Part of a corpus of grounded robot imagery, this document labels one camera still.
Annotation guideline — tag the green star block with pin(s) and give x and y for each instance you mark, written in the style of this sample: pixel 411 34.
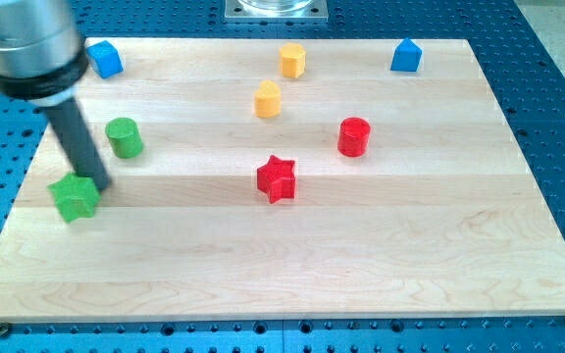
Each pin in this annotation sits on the green star block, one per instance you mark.
pixel 75 197

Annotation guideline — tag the yellow hexagon block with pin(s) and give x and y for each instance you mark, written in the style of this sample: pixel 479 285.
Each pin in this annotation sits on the yellow hexagon block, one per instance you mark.
pixel 292 60

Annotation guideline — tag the red cylinder block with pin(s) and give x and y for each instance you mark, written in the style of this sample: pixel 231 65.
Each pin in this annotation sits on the red cylinder block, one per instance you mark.
pixel 353 137

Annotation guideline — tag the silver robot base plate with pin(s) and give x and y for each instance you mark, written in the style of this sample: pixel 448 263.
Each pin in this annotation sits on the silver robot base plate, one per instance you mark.
pixel 269 10

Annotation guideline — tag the blue cube block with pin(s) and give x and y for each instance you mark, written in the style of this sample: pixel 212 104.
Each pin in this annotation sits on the blue cube block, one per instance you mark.
pixel 104 59

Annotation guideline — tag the red star block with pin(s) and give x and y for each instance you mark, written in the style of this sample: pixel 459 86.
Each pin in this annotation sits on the red star block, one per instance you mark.
pixel 277 179

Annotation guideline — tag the light wooden board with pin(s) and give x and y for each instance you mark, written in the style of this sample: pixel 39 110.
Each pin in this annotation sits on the light wooden board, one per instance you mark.
pixel 441 217

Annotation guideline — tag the blue pentagon block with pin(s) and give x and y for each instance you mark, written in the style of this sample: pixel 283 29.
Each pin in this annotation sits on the blue pentagon block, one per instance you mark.
pixel 406 57

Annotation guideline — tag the yellow heart block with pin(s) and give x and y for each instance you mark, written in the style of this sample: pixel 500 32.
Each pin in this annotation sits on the yellow heart block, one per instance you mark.
pixel 267 100

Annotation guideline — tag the green cylinder block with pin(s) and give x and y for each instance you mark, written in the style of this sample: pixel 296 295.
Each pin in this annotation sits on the green cylinder block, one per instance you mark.
pixel 124 137

